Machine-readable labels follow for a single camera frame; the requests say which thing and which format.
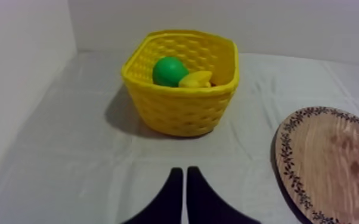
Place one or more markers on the yellow toy banana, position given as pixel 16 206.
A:
pixel 195 79

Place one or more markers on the yellow plastic basket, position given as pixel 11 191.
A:
pixel 182 106

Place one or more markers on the round wooden board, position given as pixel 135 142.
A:
pixel 333 169

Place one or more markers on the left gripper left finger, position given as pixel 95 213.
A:
pixel 168 203

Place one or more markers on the green toy pear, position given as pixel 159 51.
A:
pixel 168 72

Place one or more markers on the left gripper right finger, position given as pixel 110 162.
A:
pixel 201 204

